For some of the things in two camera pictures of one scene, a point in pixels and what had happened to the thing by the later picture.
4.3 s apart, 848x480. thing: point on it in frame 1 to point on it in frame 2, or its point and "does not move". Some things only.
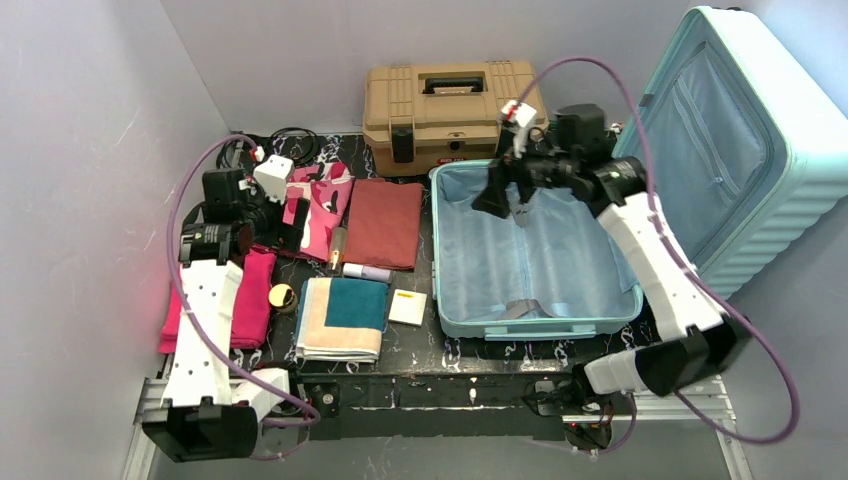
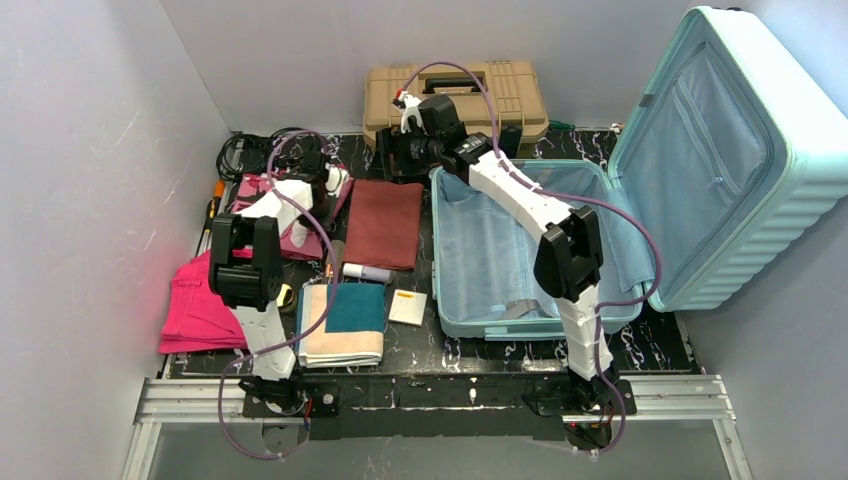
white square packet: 408,307 does not move
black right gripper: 515,172 to 391,154
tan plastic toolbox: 418,113 does not move
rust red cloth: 382,225 does not move
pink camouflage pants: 327,186 does not move
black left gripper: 291,221 to 291,164
